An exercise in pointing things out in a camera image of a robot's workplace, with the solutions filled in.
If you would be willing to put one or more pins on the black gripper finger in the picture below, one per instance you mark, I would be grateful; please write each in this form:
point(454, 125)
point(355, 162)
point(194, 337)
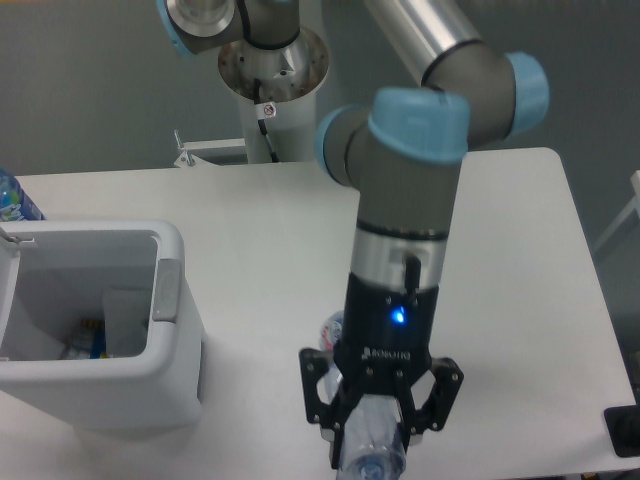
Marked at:
point(330, 417)
point(433, 414)

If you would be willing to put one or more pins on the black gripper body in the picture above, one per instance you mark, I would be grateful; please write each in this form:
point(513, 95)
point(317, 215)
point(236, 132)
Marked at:
point(385, 337)

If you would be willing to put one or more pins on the clear plastic water bottle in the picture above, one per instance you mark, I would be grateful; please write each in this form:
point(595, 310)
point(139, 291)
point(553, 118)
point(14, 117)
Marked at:
point(372, 446)

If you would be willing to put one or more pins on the white plastic wrapper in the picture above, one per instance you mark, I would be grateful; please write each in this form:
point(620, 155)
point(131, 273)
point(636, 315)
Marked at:
point(126, 317)

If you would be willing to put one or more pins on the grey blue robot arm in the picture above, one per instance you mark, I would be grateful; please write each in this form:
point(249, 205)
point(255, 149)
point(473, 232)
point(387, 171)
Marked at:
point(402, 154)

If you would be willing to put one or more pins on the white trash can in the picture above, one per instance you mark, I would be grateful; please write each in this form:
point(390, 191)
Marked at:
point(53, 275)

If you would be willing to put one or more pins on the black device at right edge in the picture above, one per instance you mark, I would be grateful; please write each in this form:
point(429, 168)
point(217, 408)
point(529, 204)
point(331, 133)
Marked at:
point(623, 426)

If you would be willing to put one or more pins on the blue snack packet in bin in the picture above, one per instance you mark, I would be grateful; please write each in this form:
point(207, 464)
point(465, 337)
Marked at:
point(88, 341)

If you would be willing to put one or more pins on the blue bottle at left edge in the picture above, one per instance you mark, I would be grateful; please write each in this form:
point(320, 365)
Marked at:
point(16, 205)

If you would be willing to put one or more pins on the white base frame with bolts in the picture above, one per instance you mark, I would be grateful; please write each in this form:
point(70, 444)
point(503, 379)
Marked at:
point(210, 149)

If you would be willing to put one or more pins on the white frame at right edge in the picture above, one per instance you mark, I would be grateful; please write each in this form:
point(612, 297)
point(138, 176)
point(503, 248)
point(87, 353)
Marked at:
point(622, 224)

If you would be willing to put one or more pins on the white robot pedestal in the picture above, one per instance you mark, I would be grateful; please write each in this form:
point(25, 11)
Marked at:
point(276, 89)

